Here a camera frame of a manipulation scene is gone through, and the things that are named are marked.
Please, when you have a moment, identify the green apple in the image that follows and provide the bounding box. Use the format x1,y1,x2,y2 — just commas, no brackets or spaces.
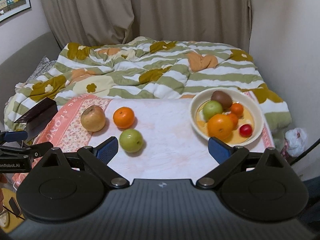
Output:
119,129,144,153
202,100,223,121

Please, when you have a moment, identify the yellow-brown apple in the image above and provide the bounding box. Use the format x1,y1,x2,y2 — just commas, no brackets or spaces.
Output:
80,105,106,132

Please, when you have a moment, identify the orange mandarin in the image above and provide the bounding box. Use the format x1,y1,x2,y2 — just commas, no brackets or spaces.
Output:
113,107,135,129

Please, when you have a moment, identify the red tomato in bowl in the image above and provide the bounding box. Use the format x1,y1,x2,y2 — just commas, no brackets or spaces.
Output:
239,124,253,138

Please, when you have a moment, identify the large orange in bowl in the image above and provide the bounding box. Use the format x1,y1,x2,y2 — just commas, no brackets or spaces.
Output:
207,114,234,140

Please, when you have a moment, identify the white oval fruit bowl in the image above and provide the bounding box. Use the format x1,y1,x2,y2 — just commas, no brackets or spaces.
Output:
189,88,265,146

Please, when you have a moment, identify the small mandarin in bowl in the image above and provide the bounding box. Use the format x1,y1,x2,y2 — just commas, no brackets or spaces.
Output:
230,103,244,118

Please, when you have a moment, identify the green apple in bowl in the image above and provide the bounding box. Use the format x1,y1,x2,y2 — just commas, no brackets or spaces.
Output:
202,100,223,121

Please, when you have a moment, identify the brown kiwi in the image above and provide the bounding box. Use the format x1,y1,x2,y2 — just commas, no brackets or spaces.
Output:
211,90,233,109

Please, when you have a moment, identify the grey sofa backrest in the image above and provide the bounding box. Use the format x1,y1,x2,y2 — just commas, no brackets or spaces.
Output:
0,32,61,121

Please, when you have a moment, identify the white plastic bag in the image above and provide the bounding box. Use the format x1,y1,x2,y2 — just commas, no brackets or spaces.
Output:
281,128,307,159

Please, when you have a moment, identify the grey patterned pillow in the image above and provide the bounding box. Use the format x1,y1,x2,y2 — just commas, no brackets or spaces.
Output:
26,56,56,83

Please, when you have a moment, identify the green striped floral blanket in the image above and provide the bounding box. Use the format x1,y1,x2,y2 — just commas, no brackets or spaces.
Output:
4,36,291,131

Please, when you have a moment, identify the beige curtain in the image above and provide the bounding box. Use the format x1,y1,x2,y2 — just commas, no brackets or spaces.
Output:
41,0,252,50

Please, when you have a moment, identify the black cable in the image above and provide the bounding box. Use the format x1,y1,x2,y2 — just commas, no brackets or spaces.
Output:
290,138,320,166

